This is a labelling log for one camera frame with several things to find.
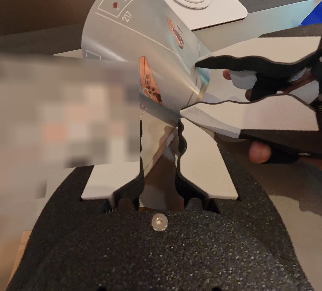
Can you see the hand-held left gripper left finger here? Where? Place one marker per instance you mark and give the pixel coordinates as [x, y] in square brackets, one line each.
[110, 182]

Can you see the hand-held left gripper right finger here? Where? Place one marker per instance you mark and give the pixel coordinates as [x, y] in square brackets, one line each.
[206, 170]

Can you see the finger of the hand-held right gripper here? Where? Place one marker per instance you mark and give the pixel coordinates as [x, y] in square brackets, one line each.
[264, 117]
[264, 47]

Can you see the blue plastic bin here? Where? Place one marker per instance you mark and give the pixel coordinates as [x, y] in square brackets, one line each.
[314, 15]

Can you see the grey instruction booklet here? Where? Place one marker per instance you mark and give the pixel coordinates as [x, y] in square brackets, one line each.
[151, 32]

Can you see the person's right hand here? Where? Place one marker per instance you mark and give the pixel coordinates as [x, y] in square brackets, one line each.
[271, 84]

